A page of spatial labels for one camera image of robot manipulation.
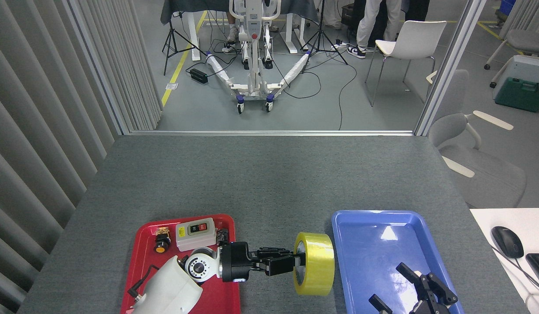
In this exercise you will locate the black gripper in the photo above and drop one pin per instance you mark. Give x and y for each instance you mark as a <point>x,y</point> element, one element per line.
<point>234,261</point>

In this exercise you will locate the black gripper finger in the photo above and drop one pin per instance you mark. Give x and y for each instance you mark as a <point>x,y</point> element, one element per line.
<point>435,292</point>
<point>380,307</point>

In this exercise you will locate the yellow tape roll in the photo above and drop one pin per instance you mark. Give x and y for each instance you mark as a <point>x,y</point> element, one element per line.
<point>317,261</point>

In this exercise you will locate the blue plastic tray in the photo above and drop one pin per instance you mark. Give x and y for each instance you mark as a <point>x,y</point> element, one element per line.
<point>374,257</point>

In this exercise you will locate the small black electrical component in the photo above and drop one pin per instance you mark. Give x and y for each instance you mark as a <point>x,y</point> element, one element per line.
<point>222,235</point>

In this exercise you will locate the black computer mouse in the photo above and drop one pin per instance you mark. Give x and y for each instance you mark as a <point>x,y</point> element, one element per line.
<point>507,242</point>

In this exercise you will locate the yellow push button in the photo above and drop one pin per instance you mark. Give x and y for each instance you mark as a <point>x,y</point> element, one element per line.
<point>161,246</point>

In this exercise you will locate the white desk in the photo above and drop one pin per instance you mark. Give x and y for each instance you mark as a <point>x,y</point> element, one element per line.
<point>531,222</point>

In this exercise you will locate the grey armchair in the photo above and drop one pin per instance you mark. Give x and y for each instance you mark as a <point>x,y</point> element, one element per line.
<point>483,174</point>

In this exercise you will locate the red plastic tray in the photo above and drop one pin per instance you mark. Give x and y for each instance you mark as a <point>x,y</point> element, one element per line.
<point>143,261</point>

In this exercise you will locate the black power strip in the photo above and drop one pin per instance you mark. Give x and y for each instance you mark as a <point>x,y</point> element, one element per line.
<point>199,76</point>

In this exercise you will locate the white stand on wheels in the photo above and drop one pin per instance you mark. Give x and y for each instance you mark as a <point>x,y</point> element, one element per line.
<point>253,56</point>

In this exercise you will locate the green box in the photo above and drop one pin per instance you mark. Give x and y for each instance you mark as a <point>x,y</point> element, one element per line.
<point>520,96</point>

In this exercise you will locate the person behind stand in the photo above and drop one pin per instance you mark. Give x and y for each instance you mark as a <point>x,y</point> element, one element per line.
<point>231,37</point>

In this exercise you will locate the black tripod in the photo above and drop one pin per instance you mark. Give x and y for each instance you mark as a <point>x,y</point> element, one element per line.
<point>170,39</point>
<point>320,35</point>

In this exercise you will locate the desk with grey cloth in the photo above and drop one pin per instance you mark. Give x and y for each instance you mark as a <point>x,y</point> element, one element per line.
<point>193,39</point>

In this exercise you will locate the grey white machine box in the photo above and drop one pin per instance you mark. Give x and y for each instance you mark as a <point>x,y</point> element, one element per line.
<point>529,67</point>

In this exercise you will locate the person in pale trousers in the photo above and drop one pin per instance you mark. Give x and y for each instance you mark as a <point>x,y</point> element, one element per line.
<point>370,26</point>

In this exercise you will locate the white chair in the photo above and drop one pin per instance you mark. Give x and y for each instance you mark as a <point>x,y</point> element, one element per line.
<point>415,39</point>

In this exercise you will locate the grey office chair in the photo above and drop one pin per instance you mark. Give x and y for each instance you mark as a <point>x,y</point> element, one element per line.
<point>529,41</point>

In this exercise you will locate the blue bin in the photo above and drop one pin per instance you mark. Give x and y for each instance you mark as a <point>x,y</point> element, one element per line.
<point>507,8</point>

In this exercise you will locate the grey switch box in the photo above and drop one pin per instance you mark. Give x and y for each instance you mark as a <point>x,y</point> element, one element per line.
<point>195,237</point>

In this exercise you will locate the silver rail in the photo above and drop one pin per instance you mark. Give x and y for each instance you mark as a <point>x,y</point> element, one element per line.
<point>274,132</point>

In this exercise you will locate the silver post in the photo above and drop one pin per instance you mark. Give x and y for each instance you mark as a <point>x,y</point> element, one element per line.
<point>448,69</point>
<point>99,69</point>

